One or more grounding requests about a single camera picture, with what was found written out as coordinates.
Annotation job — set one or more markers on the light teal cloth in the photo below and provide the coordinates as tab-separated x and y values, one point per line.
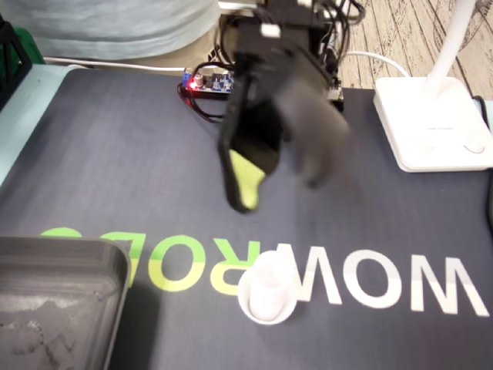
115	23

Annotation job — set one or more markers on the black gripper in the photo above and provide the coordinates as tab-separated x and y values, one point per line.
265	54

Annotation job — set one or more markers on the dark green board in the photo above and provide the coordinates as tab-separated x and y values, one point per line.
32	48

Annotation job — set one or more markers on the white translucent plastic cup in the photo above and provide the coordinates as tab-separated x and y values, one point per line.
265	318

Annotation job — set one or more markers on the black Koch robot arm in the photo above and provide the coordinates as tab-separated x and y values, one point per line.
292	11

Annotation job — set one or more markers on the blue circuit board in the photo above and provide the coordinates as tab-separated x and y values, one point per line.
219	83

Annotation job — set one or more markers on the black plastic bin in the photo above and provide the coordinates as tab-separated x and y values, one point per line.
58	308

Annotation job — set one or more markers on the black lattice stand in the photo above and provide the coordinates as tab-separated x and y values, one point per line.
23	63

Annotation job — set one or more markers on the dark grey WOWROBO mat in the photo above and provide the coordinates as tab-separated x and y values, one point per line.
115	173

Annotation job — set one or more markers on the white desk lamp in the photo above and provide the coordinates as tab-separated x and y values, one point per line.
423	115

